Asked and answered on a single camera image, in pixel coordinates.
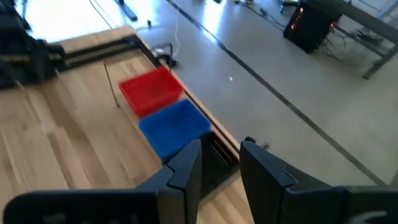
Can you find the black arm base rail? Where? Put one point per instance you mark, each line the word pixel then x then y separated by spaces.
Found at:
pixel 99 51

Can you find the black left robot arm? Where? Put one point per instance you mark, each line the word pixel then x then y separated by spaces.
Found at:
pixel 18 53

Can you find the blue plastic basket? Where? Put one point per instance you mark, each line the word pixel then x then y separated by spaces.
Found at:
pixel 174 127

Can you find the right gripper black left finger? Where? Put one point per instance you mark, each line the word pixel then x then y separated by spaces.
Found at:
pixel 183 177

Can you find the black clamp mount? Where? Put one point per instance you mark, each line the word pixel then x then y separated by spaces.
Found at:
pixel 168 59

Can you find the grey metal desk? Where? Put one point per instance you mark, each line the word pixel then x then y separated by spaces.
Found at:
pixel 373 21

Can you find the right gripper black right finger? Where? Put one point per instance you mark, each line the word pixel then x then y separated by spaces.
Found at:
pixel 265 180

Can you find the black plastic basket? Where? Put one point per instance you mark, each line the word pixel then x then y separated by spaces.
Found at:
pixel 217 161

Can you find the red plastic basket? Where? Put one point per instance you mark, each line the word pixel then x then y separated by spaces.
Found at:
pixel 150 91

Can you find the black desk foot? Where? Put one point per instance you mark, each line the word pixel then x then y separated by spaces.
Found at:
pixel 127 11

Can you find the black computer tower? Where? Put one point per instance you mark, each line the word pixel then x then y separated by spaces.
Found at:
pixel 306 29

